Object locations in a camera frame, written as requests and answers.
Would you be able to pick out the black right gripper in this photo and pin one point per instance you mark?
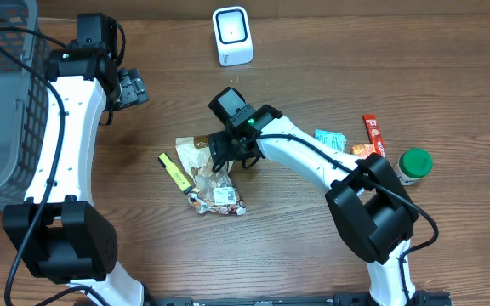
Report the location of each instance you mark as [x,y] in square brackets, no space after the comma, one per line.
[220,150]

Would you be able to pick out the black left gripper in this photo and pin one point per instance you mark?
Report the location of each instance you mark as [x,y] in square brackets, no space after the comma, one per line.
[131,87]

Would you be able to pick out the beige paper snack bag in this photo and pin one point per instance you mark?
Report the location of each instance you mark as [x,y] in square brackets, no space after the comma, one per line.
[210,188]

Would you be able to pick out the silver snack wrapper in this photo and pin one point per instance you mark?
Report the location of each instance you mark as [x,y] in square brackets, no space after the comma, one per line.
[201,206]

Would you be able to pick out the yellow highlighter marker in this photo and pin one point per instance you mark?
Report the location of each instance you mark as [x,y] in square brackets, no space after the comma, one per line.
[175,174]

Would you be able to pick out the teal tissue packet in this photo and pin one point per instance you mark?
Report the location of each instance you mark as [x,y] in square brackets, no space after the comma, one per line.
[334,140]

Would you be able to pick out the orange small box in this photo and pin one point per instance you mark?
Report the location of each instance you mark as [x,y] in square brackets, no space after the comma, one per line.
[363,150]

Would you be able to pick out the red snack bar wrapper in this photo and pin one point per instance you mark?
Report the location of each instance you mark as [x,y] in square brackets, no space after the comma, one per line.
[374,133]

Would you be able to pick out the green lid jar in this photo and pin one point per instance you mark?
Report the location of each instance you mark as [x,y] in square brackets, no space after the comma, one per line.
[413,165]

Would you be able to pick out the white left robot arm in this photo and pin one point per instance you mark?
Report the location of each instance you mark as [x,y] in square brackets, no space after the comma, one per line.
[57,232]

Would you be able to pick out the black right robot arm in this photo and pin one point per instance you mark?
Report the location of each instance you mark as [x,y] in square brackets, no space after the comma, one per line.
[371,210]

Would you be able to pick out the white barcode scanner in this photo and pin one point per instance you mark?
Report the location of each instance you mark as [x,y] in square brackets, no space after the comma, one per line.
[233,36]

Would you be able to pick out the grey plastic mesh basket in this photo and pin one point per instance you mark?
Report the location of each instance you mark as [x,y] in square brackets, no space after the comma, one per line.
[23,99]

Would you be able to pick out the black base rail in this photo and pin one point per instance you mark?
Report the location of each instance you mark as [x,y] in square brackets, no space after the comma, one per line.
[421,298]

